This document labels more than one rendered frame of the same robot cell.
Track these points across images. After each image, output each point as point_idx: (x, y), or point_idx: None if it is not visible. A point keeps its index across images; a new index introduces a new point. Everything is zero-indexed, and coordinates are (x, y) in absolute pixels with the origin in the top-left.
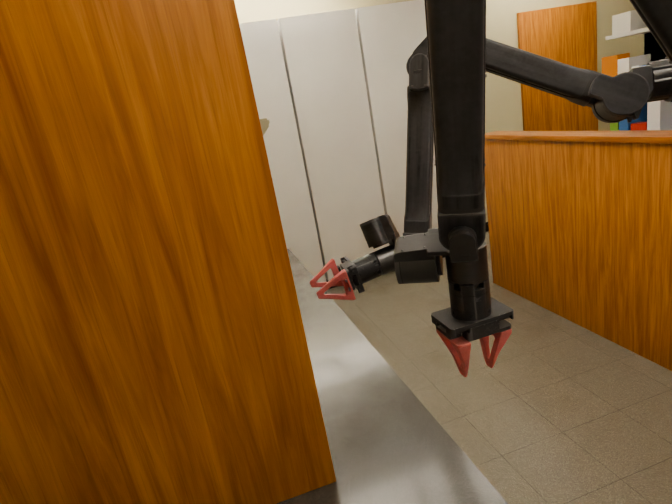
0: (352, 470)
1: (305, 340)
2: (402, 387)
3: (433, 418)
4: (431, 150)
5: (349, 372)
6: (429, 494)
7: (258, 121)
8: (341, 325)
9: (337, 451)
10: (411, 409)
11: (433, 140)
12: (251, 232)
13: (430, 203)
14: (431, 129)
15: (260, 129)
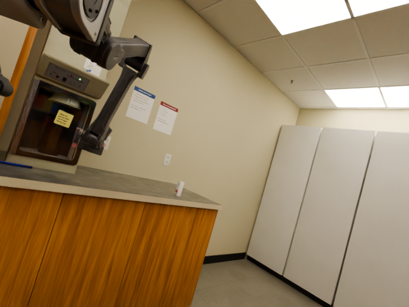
0: None
1: (0, 108)
2: (36, 179)
3: (0, 175)
4: (111, 94)
5: (62, 179)
6: None
7: (23, 43)
8: (113, 189)
9: (1, 166)
10: (14, 176)
11: (117, 91)
12: (13, 72)
13: (100, 117)
14: (115, 84)
15: (22, 45)
